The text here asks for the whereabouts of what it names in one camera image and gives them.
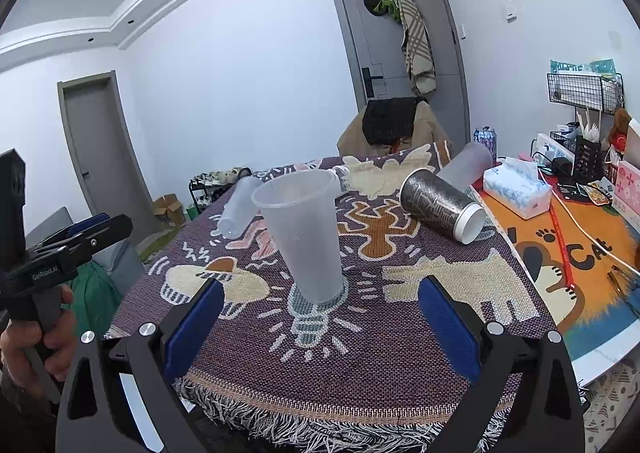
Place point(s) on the black wire basket shelf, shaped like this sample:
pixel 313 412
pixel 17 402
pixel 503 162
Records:
pixel 598 92

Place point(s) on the grey door with hangings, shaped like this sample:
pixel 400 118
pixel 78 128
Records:
pixel 377 64

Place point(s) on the grey side door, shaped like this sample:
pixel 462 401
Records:
pixel 102 154

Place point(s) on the black shoe rack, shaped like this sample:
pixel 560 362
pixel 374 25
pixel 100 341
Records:
pixel 206 188

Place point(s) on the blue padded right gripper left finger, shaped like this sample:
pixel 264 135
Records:
pixel 119 395

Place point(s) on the red ribbon strip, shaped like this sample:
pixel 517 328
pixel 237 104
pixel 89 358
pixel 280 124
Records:
pixel 568 273

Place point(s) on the frosted plastic cup far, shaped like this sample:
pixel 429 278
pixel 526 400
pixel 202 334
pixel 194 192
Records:
pixel 467 167

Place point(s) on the cardboard box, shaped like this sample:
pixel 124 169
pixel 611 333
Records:
pixel 169 210

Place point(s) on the orange cat print mat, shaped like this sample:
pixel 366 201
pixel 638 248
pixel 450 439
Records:
pixel 600 243

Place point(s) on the black mesh utensil holder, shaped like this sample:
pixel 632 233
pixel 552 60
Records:
pixel 588 161

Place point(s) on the tan chair with black clothes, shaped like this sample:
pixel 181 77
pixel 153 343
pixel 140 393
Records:
pixel 388 126

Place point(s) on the brown plush toy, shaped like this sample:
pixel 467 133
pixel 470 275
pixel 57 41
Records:
pixel 618 134

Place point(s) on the black patterned paper cup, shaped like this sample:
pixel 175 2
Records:
pixel 441 207

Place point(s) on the small frosted plastic cup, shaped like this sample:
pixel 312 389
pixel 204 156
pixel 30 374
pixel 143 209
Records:
pixel 240 210

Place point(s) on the tissue pack white blue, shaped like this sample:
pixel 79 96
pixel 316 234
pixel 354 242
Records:
pixel 516 184

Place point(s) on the pink floral box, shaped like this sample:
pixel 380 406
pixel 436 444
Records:
pixel 626 198

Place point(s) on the purple drink can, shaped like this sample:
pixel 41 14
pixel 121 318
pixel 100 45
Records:
pixel 487 137

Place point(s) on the purple patterned woven blanket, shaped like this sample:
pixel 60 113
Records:
pixel 329 352

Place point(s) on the person's left hand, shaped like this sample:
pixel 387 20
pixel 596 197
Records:
pixel 19 380

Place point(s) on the tall clear plastic cup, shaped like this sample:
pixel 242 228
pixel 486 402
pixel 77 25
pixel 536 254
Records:
pixel 299 212

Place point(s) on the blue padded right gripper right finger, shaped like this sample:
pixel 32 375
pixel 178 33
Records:
pixel 546 414

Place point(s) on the white power strip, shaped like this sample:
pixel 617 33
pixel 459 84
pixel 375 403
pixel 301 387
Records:
pixel 546 149

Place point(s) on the plaid scarf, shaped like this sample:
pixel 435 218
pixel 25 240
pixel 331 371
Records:
pixel 417 48

